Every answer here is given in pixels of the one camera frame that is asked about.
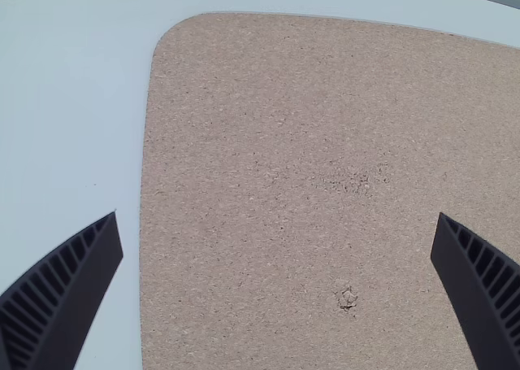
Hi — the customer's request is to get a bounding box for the cork mat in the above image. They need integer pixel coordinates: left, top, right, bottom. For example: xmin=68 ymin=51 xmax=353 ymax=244
xmin=137 ymin=11 xmax=520 ymax=370

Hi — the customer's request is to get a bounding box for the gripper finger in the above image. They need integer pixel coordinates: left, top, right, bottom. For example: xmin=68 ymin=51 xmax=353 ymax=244
xmin=430 ymin=211 xmax=520 ymax=370
xmin=0 ymin=211 xmax=124 ymax=370

